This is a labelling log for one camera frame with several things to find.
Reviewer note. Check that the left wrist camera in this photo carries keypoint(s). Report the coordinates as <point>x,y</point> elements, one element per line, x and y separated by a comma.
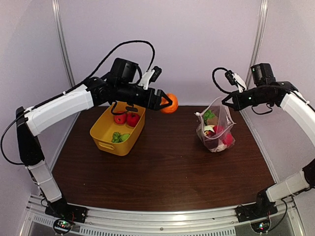
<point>149,77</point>

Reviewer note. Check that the clear zip top bag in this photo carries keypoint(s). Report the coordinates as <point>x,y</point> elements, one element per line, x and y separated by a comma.
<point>223,119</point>

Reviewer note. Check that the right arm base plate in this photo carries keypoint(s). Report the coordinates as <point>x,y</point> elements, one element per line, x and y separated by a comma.
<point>252,212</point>

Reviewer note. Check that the left circuit board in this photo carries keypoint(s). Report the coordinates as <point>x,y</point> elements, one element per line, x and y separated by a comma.
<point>61,226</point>

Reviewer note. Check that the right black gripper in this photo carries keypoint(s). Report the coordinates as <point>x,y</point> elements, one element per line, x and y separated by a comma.
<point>237,104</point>

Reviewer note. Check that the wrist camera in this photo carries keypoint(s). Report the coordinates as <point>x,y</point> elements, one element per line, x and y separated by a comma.
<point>235,80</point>
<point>149,77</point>

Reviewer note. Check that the yellow plastic basket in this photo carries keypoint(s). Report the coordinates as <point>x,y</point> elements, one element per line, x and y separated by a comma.
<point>103,129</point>

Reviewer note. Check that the orange plush fruit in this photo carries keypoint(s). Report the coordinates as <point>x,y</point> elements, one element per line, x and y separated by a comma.
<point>172,108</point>

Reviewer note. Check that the aluminium frame post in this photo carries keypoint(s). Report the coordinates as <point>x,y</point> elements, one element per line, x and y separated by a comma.
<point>260,29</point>
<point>62,43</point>

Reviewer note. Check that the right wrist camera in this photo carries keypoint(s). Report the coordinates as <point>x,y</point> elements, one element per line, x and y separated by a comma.
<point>235,80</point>

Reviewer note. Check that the white plush daikon radish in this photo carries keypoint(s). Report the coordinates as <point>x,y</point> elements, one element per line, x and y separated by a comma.
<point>210,120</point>

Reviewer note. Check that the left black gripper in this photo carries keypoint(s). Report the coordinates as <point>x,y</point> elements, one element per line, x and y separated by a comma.
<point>154,104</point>

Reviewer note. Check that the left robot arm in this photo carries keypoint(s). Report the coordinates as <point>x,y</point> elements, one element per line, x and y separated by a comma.
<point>30,122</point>

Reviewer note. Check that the green plush grapes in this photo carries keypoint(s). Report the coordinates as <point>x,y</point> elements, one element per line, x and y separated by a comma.
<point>116,137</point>

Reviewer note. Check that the front aluminium rail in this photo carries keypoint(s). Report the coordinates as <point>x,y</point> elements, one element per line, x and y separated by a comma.
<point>221,221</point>

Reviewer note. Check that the dark purple plush fruit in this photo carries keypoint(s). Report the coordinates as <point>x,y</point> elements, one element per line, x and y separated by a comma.
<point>211,141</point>

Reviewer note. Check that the red fruit with stem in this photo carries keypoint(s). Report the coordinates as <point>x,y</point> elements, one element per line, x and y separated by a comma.
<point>120,118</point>

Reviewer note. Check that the right aluminium frame post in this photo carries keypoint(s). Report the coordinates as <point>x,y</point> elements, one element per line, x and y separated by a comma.
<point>260,29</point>

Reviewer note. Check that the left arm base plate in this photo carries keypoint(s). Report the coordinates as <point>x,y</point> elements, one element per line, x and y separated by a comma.
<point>63,210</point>

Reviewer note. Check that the circuit board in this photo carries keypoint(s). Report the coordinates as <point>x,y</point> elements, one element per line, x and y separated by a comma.
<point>61,226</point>
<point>260,227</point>

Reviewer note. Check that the left aluminium frame post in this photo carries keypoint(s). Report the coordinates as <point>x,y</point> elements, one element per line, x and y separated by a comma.
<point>62,43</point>

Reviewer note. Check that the small red plush fruit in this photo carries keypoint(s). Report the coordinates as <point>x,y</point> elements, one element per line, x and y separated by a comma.
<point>218,130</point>

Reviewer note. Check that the right circuit board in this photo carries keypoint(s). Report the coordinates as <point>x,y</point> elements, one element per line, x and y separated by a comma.
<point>260,227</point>

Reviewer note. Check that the green plush vegetable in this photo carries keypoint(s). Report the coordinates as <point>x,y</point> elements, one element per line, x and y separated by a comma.
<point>124,137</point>

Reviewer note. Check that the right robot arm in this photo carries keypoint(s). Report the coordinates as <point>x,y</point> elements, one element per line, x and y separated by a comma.
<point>285,95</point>

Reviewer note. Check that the red plush tomato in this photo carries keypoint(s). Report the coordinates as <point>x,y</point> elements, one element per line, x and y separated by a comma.
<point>132,119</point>

